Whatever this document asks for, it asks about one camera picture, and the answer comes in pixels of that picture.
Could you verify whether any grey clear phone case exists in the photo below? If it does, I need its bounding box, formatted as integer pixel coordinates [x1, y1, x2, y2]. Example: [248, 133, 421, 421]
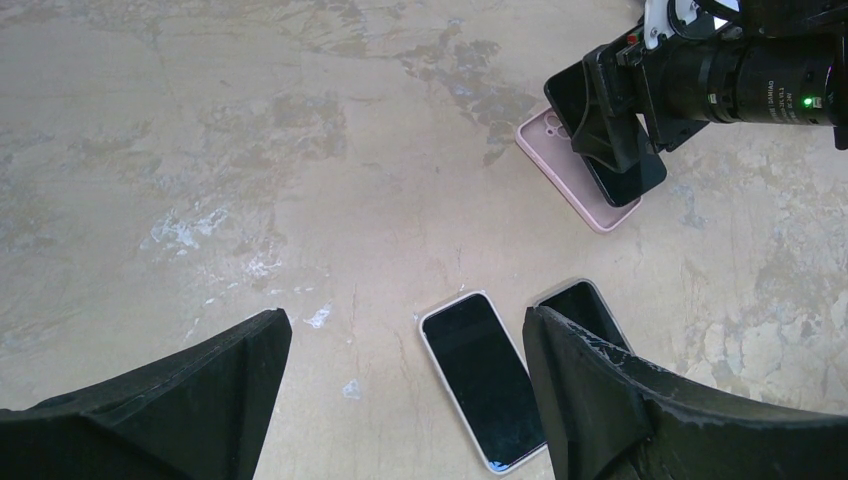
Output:
[417, 290, 550, 476]

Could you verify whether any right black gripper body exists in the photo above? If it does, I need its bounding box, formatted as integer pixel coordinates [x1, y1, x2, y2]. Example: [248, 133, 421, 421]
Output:
[616, 1, 847, 152]

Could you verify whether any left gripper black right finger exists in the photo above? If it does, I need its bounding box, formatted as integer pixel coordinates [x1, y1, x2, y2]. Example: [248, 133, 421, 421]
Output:
[523, 306, 847, 479]

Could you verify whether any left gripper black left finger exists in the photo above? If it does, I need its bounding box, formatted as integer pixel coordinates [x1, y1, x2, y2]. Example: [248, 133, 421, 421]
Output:
[1, 309, 292, 479]

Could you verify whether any clear magsafe phone case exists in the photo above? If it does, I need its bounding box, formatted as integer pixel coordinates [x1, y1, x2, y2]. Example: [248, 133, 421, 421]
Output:
[531, 277, 635, 354]

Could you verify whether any pink phone case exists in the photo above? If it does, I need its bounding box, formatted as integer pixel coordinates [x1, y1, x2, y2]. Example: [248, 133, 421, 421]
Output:
[515, 108, 642, 234]

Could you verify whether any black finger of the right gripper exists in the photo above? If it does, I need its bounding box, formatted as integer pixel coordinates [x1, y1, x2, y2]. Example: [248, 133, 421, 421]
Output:
[574, 42, 655, 173]

